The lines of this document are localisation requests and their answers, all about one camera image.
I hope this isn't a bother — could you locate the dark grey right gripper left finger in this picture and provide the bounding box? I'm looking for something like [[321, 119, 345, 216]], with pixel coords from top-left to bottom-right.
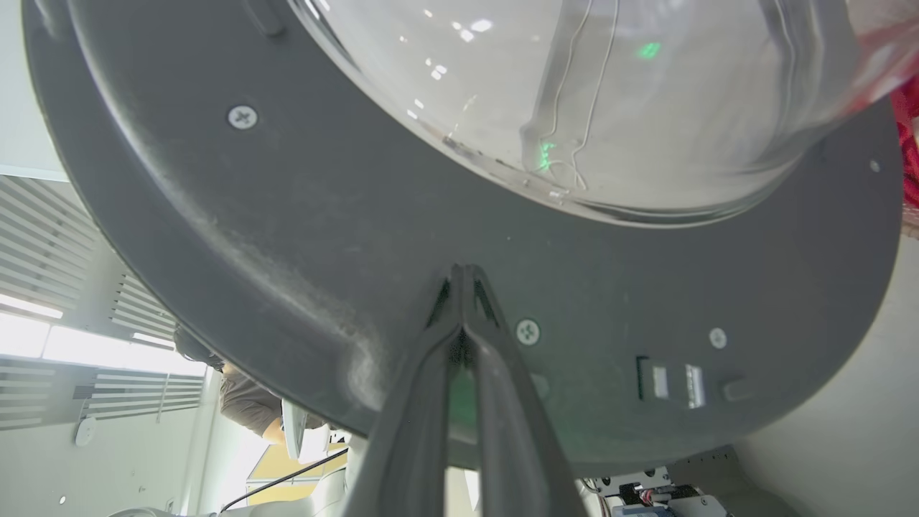
[[343, 264, 465, 517]]

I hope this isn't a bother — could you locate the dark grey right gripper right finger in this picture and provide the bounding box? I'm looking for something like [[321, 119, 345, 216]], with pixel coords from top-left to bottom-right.
[[465, 264, 587, 517]]

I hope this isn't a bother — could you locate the grey round washing machine door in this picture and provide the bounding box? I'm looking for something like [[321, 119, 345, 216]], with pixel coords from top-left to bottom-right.
[[22, 0, 904, 478]]

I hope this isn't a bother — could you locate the clear glass door bowl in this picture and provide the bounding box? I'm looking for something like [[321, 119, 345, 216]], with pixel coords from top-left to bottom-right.
[[287, 0, 895, 229]]

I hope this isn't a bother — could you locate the white flat monitor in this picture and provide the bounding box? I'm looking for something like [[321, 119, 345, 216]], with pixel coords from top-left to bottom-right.
[[281, 399, 309, 460]]

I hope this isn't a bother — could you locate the yellow table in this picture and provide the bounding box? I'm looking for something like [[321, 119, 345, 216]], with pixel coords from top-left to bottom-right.
[[246, 442, 350, 506]]

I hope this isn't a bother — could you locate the person in brown shirt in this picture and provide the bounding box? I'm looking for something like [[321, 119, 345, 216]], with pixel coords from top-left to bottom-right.
[[174, 327, 332, 446]]

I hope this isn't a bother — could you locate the white slatted window blind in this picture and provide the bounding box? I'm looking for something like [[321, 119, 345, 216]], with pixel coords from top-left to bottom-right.
[[0, 174, 207, 432]]

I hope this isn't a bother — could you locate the red patterned cloth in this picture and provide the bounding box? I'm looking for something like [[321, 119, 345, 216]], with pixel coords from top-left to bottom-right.
[[890, 75, 919, 239]]

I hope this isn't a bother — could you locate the thin black cable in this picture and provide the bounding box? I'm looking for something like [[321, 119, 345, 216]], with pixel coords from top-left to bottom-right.
[[218, 448, 350, 515]]

